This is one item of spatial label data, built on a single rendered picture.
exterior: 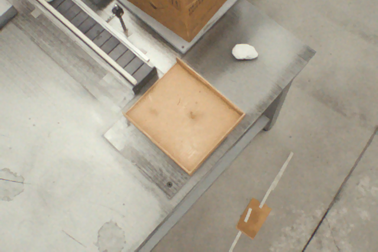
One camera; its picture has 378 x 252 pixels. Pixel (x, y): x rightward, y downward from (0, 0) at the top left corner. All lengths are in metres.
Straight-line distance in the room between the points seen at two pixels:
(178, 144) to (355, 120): 1.23
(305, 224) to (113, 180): 1.11
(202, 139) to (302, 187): 0.95
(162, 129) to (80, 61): 0.39
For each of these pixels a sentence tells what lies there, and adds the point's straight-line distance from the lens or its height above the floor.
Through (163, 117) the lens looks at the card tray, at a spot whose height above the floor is 0.83.
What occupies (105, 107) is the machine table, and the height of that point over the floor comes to 0.83.
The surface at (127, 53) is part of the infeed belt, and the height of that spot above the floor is 0.88.
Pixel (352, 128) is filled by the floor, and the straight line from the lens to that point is 2.41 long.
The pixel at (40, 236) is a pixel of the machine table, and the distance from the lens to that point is 1.48.
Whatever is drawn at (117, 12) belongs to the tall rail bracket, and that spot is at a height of 0.97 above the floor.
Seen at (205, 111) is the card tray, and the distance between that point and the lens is 1.45.
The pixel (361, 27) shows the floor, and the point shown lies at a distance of 2.66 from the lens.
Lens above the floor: 2.21
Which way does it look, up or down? 71 degrees down
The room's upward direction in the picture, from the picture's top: 10 degrees counter-clockwise
